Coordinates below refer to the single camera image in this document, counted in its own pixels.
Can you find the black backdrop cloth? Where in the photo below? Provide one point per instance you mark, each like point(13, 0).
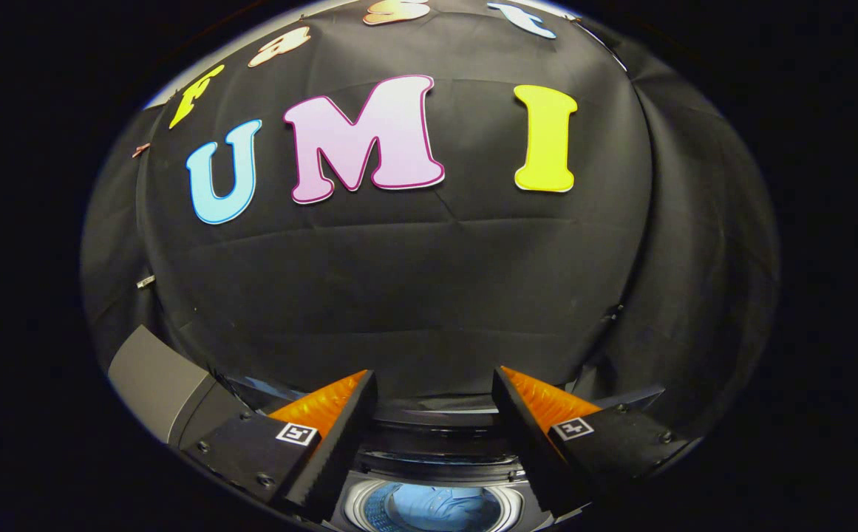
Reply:
point(428, 288)

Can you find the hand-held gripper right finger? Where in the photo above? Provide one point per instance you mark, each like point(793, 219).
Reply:
point(523, 443)

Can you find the silver clip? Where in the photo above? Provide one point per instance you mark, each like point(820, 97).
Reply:
point(145, 281)

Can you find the copper clip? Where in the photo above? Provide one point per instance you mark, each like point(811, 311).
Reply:
point(140, 150)

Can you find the light blue polo shirt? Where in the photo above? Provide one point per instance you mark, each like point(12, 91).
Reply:
point(436, 510)

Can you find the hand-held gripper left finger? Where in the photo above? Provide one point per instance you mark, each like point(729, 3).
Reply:
point(344, 451)

